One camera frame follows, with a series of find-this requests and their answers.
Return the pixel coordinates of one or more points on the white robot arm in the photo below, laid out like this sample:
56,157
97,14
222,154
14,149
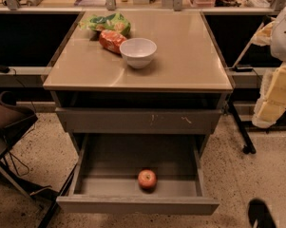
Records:
278,43

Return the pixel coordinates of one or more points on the grey drawer cabinet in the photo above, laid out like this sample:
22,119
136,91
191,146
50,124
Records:
186,72

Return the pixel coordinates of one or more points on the white pole stand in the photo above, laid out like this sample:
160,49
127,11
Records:
239,67

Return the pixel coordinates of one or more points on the closed top drawer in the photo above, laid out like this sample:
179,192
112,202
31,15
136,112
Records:
138,121

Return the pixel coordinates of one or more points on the brown office chair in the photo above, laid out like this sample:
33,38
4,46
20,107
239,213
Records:
15,122

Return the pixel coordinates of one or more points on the orange snack bag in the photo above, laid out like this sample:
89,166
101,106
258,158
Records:
111,40

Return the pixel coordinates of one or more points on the black object bottom right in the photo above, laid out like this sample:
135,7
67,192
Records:
259,214

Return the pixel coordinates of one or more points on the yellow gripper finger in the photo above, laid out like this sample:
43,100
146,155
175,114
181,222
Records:
263,36
271,103

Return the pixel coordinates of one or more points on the open middle drawer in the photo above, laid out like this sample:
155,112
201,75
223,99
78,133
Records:
106,176

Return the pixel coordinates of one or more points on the black power adapter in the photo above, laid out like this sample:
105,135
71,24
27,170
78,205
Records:
4,69

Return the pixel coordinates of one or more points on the green chip bag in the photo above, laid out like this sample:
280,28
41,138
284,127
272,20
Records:
115,22

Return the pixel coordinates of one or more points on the white bowl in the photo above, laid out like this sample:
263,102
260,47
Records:
138,52

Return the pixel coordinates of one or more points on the red apple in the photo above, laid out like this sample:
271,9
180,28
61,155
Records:
147,179

